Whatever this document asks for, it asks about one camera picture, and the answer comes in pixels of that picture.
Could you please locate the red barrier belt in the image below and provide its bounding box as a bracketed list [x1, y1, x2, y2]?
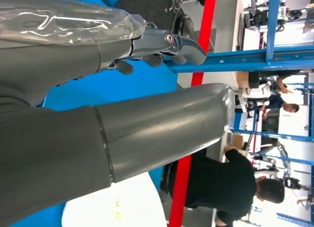
[168, 0, 217, 227]

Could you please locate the grey humanoid robot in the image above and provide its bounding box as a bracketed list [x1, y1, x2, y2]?
[253, 141, 311, 191]

